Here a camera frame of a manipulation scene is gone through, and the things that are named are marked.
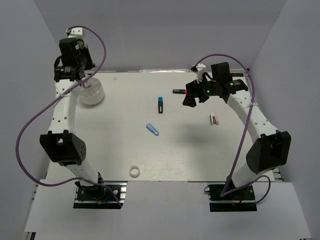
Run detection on blue cap black highlighter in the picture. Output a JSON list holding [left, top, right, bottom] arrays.
[[157, 96, 164, 114]]

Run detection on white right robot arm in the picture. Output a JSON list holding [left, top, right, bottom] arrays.
[[182, 62, 291, 200]]

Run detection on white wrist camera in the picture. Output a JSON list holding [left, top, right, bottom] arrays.
[[190, 63, 207, 84], [66, 27, 88, 49]]

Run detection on white round divided organizer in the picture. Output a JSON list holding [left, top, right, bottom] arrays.
[[78, 77, 105, 106]]

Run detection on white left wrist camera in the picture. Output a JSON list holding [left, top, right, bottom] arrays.
[[66, 27, 88, 49]]

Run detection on right black logo sticker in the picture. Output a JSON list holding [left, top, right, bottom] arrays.
[[231, 72, 244, 77]]

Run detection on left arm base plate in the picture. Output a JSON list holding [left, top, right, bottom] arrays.
[[73, 182, 127, 210]]

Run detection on clear tape roll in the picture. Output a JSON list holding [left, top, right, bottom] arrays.
[[129, 165, 141, 178]]

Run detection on pink cap black highlighter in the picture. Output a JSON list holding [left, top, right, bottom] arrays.
[[172, 89, 187, 95]]

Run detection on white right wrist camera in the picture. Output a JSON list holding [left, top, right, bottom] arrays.
[[190, 63, 207, 84]]

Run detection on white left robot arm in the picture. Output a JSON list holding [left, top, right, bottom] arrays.
[[39, 36, 106, 200]]

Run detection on pink white eraser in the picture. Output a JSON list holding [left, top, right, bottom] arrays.
[[209, 112, 220, 126]]

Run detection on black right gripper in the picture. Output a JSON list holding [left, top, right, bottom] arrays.
[[182, 74, 219, 108]]

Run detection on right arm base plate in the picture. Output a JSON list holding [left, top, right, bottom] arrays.
[[203, 182, 257, 213]]

